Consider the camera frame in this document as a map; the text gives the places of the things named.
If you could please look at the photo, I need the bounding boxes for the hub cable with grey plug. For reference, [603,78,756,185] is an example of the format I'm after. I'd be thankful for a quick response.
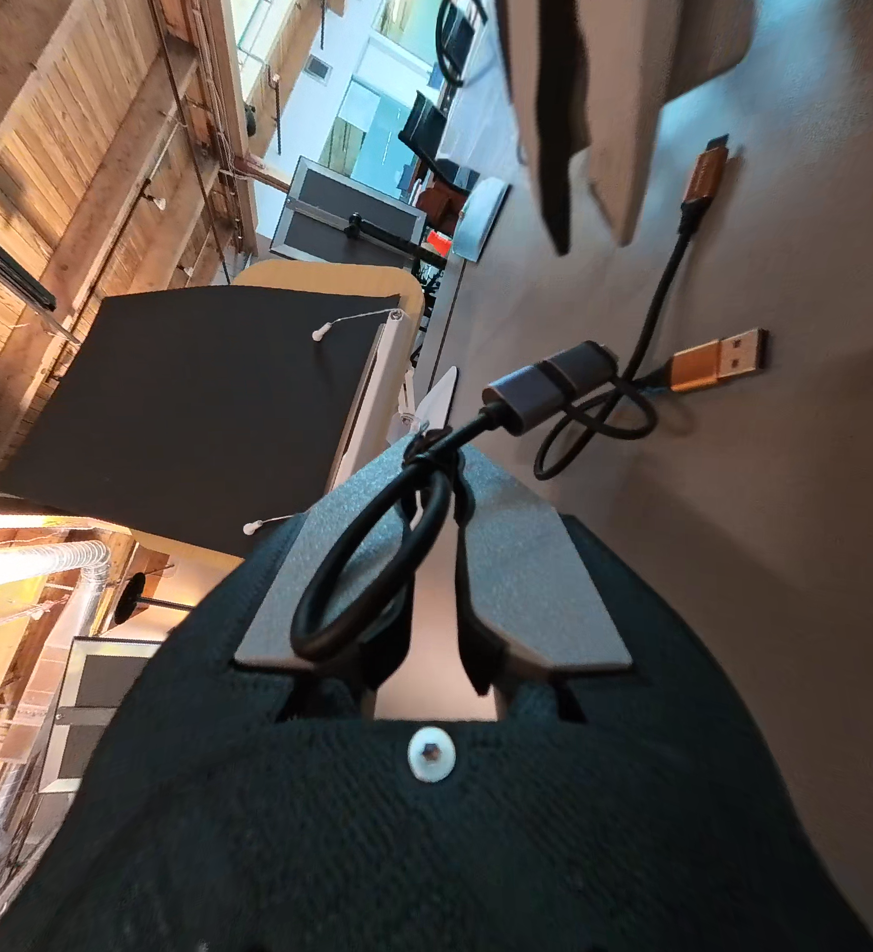
[290,341,620,664]

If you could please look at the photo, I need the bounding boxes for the black monitor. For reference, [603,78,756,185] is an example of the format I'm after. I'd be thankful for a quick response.
[398,89,482,196]

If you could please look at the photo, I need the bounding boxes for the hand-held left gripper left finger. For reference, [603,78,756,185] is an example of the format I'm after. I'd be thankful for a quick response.
[233,435,456,691]

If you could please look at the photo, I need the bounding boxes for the white desk stand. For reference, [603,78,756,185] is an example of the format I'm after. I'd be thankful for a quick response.
[451,177,512,263]

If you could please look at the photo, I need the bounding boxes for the silver ventilation duct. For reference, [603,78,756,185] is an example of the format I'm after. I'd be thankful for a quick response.
[0,539,114,596]

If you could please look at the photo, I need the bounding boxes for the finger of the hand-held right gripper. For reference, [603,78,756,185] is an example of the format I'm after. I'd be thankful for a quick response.
[581,0,755,248]
[495,0,595,257]

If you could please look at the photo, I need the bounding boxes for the grey framed board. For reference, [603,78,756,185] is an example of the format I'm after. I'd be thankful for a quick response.
[269,155,429,267]
[35,636,164,797]

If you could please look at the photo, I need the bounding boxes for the orange-plug usb-c cable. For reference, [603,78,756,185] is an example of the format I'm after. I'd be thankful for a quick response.
[533,134,768,483]

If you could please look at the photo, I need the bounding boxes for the black round lamp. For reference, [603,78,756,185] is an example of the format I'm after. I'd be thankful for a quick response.
[113,571,199,627]

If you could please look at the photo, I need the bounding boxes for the black panel beige frame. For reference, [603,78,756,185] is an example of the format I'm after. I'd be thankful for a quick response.
[1,260,426,559]

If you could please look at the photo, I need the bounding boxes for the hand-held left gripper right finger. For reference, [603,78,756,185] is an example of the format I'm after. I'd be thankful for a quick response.
[451,445,634,699]

